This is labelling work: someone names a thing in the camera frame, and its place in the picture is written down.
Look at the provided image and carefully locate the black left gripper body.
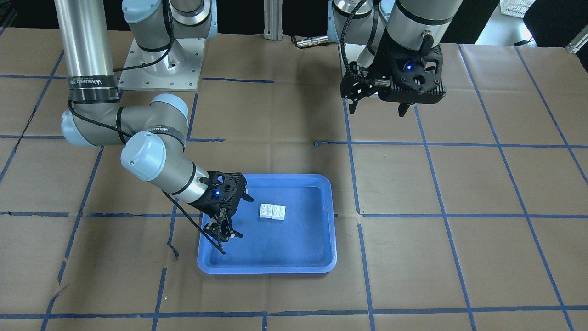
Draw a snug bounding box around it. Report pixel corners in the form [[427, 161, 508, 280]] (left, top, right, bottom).
[[340, 62, 391, 102]]

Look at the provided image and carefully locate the blue plastic tray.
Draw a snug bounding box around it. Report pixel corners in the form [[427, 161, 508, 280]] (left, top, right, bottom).
[[197, 174, 338, 274]]

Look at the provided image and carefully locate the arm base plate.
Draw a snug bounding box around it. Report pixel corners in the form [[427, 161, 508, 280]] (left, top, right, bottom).
[[339, 44, 366, 77], [118, 39, 206, 92]]

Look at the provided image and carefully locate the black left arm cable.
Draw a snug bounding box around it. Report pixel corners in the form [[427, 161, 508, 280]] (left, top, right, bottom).
[[339, 0, 382, 83]]

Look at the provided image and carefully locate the white block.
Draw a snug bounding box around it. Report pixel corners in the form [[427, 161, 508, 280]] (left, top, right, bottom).
[[271, 205, 286, 221], [259, 203, 274, 219]]

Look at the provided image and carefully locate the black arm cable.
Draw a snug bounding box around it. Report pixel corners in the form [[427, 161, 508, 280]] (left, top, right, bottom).
[[339, 0, 382, 83], [68, 0, 226, 255]]

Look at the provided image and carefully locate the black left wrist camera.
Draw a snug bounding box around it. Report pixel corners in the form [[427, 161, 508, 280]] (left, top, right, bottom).
[[378, 31, 447, 104]]

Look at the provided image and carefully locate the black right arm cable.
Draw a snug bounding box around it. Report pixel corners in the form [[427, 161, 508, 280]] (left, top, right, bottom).
[[68, 0, 226, 255]]

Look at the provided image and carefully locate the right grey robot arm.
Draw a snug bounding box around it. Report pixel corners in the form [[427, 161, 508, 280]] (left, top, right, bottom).
[[55, 0, 253, 242]]

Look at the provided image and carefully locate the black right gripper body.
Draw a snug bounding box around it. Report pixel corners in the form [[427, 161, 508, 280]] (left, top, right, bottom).
[[195, 171, 247, 218]]

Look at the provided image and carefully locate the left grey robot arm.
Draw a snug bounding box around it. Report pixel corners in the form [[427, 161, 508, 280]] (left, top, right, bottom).
[[327, 0, 462, 117]]

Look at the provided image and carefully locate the aluminium profile post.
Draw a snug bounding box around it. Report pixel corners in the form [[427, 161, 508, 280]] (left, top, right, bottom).
[[263, 0, 283, 43]]

